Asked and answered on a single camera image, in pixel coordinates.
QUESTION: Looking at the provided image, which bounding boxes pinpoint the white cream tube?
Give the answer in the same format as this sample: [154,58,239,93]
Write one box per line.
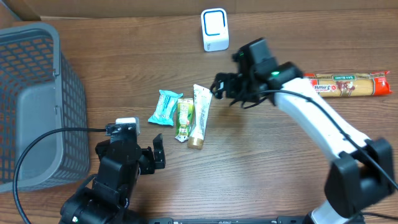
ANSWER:
[188,84,212,149]

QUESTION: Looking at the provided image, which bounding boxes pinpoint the green snack packet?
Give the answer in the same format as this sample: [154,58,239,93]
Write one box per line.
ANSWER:
[175,98,194,142]

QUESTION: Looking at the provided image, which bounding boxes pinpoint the light blue wipes packet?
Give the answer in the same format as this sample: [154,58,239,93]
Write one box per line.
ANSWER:
[148,90,183,126]

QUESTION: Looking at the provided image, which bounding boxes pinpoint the orange spaghetti packet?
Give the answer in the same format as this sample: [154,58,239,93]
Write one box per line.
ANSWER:
[304,71,392,97]

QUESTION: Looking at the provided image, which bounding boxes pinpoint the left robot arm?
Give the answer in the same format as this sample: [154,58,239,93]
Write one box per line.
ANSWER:
[60,133,165,224]

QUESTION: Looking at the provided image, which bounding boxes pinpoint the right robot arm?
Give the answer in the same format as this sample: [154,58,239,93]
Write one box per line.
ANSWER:
[210,62,397,223]

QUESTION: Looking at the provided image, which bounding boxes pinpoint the white barcode scanner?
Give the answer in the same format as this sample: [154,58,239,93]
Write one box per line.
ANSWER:
[201,8,229,52]

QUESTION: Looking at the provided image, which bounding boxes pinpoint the grey plastic mesh basket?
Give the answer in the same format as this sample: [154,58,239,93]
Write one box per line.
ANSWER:
[1,23,90,192]

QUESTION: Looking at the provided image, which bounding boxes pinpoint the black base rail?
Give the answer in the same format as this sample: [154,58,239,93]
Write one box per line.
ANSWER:
[147,215,313,224]

